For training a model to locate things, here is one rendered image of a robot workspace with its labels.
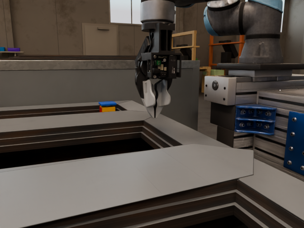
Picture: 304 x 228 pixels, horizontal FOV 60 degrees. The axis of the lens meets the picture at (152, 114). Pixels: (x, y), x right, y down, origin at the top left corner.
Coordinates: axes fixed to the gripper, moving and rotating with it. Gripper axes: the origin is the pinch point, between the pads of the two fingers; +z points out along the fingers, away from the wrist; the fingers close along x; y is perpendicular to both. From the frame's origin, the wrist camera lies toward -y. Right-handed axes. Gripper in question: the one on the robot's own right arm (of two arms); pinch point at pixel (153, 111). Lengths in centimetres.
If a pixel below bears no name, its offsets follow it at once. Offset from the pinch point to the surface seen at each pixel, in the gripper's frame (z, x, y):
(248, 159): 6.0, 10.5, 21.4
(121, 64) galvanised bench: -11, 9, -62
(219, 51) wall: -59, 606, -807
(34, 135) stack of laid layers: 7.6, -27.4, -17.7
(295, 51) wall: -67, 950, -760
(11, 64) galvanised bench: -11, -36, -63
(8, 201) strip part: 6.5, -29.4, 21.5
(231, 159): 6.0, 7.4, 20.6
